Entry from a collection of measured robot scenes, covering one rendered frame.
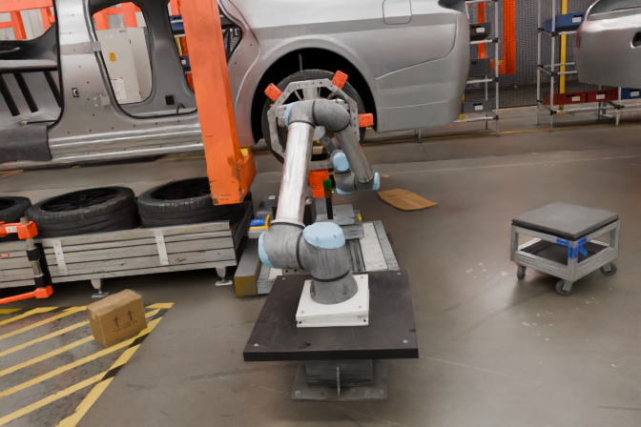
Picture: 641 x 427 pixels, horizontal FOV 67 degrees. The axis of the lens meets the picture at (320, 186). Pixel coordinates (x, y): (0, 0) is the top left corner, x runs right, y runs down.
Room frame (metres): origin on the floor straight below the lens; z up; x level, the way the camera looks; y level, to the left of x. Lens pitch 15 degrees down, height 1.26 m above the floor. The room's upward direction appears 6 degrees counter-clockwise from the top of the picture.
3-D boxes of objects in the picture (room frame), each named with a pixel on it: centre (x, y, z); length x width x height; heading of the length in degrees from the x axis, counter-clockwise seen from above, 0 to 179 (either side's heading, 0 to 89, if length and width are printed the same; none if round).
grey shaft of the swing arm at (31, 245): (2.66, 1.69, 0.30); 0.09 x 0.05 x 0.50; 89
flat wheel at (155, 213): (3.11, 0.86, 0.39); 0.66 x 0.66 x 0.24
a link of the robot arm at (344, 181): (2.49, -0.14, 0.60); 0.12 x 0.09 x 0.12; 67
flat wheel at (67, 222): (3.12, 1.58, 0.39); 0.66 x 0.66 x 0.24
